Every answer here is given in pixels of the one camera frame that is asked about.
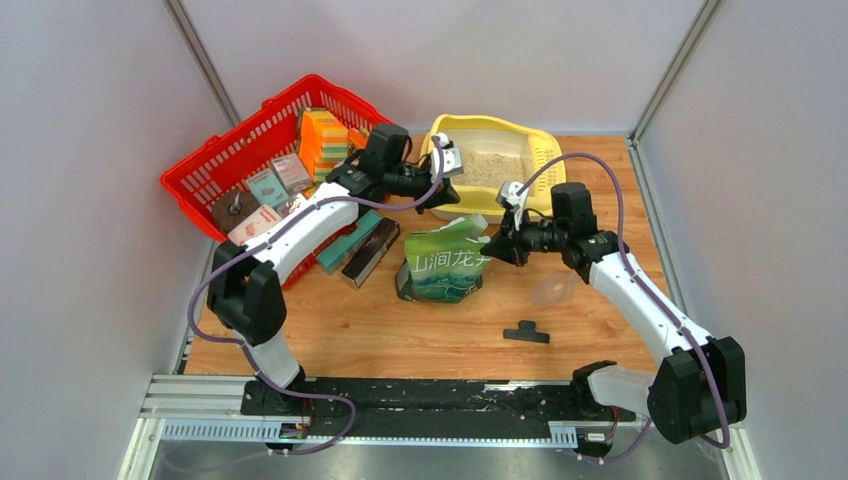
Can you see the dark brown box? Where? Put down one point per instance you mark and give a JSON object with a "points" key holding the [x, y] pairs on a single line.
{"points": [[369, 255]]}

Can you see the teal box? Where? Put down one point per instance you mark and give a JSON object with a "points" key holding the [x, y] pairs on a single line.
{"points": [[340, 250]]}

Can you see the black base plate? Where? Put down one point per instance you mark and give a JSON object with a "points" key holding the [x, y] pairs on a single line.
{"points": [[430, 408]]}

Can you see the orange sponge stack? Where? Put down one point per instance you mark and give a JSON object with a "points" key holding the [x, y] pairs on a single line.
{"points": [[324, 141]]}

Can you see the teal small packet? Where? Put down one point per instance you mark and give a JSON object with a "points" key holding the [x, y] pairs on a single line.
{"points": [[267, 188]]}

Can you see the yellow litter box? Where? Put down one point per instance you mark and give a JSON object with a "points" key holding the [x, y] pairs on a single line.
{"points": [[493, 151]]}

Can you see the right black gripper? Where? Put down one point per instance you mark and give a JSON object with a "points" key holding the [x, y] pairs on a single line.
{"points": [[507, 246]]}

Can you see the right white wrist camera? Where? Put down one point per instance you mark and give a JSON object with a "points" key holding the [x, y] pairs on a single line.
{"points": [[512, 195]]}

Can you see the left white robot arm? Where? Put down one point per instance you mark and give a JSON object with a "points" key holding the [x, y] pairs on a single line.
{"points": [[244, 288]]}

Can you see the red plastic basket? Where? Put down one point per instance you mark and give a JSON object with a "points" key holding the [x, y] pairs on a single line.
{"points": [[225, 162]]}

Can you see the grey pink packet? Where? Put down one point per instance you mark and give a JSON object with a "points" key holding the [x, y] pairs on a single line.
{"points": [[292, 173]]}

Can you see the clear plastic scoop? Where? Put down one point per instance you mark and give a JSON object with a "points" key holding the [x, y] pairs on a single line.
{"points": [[554, 289]]}

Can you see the black bag clip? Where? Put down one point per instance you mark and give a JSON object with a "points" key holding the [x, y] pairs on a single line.
{"points": [[526, 331]]}

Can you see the brown round disc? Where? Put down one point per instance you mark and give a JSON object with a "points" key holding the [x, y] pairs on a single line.
{"points": [[232, 208]]}

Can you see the green litter bag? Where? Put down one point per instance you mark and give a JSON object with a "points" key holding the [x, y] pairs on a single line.
{"points": [[444, 265]]}

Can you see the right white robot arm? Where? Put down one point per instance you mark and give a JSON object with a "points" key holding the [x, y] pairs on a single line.
{"points": [[700, 384]]}

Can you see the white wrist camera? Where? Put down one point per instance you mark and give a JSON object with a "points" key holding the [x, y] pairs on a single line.
{"points": [[446, 160], [512, 195]]}

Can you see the pink white packet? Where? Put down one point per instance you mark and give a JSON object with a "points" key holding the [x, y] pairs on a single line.
{"points": [[256, 224]]}

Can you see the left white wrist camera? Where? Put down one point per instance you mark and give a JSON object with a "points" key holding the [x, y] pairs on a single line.
{"points": [[446, 160]]}

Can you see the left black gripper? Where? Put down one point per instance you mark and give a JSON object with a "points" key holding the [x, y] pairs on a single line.
{"points": [[444, 195]]}

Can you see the aluminium frame rail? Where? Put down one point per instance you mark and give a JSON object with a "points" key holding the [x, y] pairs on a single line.
{"points": [[194, 408]]}

